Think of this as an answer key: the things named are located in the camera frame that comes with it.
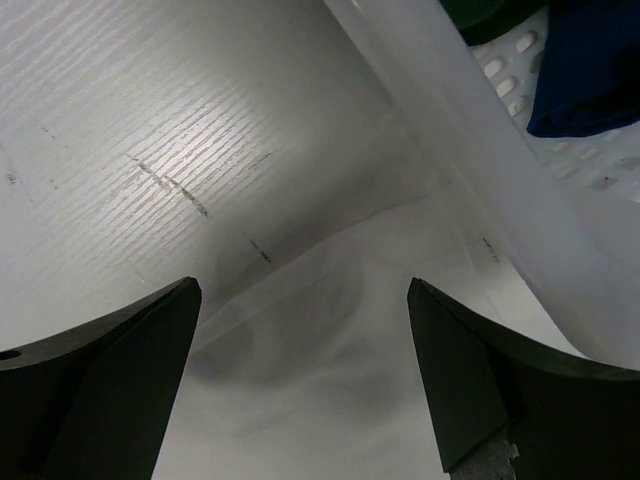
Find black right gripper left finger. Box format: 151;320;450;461
1;277;202;479

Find white printed t-shirt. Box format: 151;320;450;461
154;197;572;479

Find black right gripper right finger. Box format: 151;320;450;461
407;278;639;479

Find white plastic basket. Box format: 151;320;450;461
329;1;639;368

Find blue t-shirt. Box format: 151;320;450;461
527;0;639;138

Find green and white t-shirt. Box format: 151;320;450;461
440;0;546;46

